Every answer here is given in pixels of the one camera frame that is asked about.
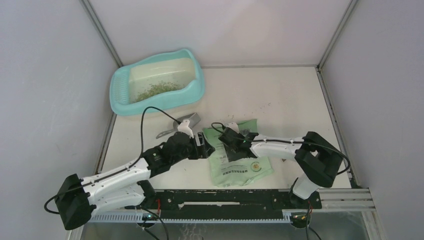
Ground green cat litter bag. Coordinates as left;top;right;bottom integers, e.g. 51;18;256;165
202;127;274;188

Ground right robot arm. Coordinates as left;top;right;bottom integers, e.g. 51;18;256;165
218;127;345;208

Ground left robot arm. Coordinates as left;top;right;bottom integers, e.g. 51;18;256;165
54;132;215;231

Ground green litter pellets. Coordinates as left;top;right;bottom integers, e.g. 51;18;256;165
134;81;183;102

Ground teal plastic litter box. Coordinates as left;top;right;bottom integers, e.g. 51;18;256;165
109;48;206;117

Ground black mounting base bar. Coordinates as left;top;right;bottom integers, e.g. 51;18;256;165
148;189;323;220

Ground right black camera cable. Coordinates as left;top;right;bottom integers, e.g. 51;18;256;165
210;122;351;176

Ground black camera cable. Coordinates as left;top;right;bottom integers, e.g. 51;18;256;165
43;106;182;216
210;122;351;176

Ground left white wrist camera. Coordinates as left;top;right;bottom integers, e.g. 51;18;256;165
177;119;194;139

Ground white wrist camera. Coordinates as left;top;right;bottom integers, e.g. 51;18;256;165
225;122;240;133
177;119;194;139

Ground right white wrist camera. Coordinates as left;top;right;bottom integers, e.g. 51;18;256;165
225;122;240;133

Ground left black camera cable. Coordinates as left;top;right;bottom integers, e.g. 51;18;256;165
43;106;182;216

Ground white slotted cable duct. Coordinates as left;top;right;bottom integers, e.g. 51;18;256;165
88;211;293;224

